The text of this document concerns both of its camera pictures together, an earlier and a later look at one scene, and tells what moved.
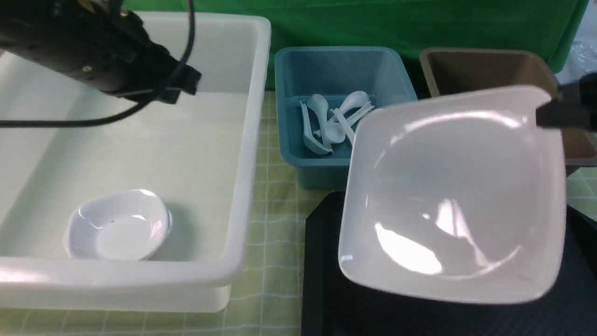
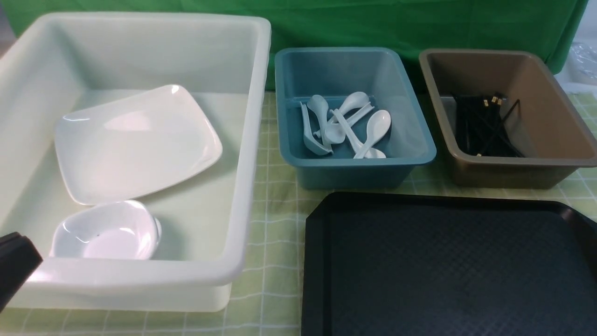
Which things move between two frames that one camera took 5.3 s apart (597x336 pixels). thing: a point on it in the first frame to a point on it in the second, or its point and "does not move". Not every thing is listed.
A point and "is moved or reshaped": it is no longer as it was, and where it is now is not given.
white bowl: x=128 y=225 is moved or reshaped
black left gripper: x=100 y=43 to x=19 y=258
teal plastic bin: x=321 y=93 does not move
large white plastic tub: x=147 y=211 does not move
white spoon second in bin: x=319 y=104 does not move
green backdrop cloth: x=548 y=26 does not move
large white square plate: x=459 y=197 to x=137 y=143
